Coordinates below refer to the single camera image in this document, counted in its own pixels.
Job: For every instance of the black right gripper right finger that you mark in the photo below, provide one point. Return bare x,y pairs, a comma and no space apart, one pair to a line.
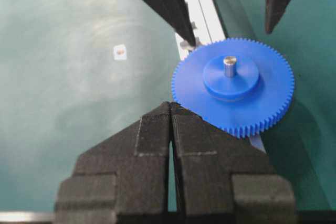
223,179

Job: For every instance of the right steel shaft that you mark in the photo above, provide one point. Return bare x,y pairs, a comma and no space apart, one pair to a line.
230,66

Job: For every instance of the large blue plastic gear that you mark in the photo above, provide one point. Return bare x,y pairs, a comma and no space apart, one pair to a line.
252,101

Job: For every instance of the small white marker sticker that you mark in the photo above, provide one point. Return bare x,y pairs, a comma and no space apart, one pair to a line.
120,52

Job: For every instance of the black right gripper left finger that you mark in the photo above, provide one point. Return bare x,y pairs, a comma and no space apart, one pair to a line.
123,179

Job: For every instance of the long aluminium extrusion rail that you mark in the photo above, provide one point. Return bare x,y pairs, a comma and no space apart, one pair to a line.
205,20

